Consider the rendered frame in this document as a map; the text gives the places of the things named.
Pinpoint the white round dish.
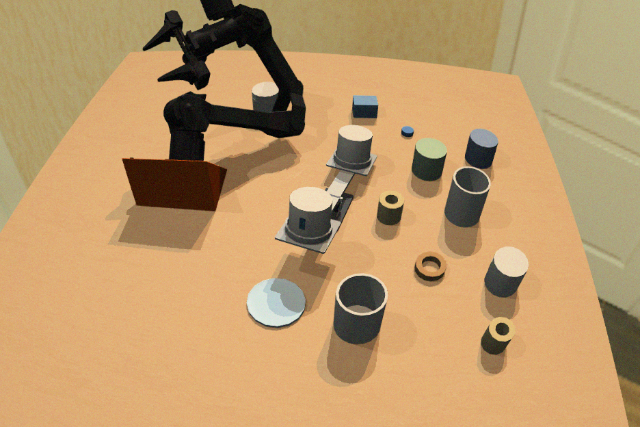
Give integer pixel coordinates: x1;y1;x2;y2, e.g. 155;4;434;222
246;278;306;328

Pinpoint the small blue disc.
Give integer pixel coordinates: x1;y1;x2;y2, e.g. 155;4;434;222
401;126;414;137

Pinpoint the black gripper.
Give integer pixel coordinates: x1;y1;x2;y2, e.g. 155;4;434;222
142;10;221;90

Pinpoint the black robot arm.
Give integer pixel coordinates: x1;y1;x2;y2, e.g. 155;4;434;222
163;0;306;161

